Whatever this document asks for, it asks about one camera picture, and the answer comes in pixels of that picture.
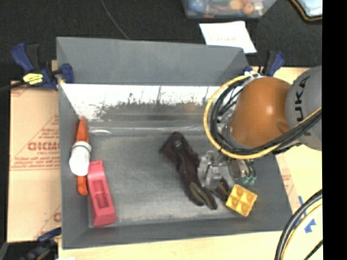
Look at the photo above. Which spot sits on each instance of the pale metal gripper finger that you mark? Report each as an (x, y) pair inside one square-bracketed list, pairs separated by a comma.
[(219, 182), (208, 179)]

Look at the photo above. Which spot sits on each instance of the yellow toy brick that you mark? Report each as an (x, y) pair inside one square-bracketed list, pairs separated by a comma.
[(241, 200)]

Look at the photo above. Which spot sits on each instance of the dark brown glove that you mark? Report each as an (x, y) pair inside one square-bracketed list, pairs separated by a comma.
[(184, 158)]

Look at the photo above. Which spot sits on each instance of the grey metal bin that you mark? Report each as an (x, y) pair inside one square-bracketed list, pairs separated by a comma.
[(146, 177)]

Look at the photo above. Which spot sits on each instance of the pink flat block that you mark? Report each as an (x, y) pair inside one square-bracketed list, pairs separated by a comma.
[(100, 194)]

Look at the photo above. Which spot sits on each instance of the orange toy carrot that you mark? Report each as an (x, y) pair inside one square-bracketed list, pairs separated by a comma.
[(82, 130)]

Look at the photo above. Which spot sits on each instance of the brown cardboard board red print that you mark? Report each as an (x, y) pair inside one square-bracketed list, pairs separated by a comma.
[(32, 150)]

